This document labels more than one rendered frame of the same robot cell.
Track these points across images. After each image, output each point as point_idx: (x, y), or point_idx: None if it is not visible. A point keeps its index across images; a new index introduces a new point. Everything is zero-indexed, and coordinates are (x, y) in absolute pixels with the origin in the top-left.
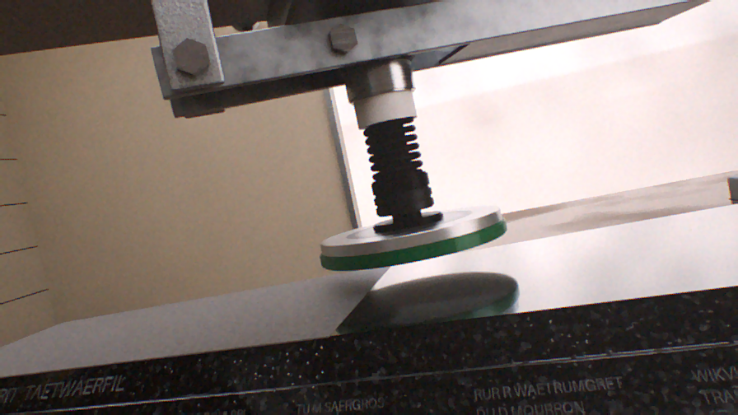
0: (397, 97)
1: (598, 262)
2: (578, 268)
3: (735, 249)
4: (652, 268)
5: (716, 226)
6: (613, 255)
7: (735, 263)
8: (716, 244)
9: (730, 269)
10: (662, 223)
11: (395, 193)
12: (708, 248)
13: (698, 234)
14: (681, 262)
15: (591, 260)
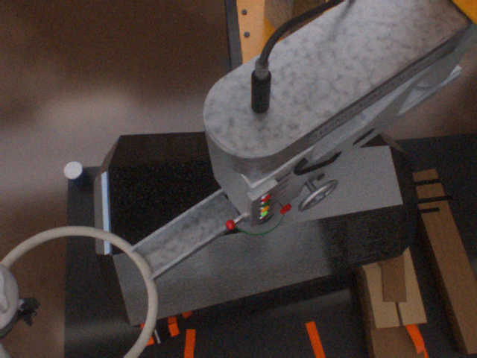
0: None
1: (205, 190)
2: (209, 186)
3: (178, 186)
4: (195, 178)
5: (174, 214)
6: (201, 195)
7: (181, 175)
8: (179, 193)
9: (183, 171)
10: None
11: None
12: (182, 190)
13: (179, 207)
14: (189, 181)
15: (206, 193)
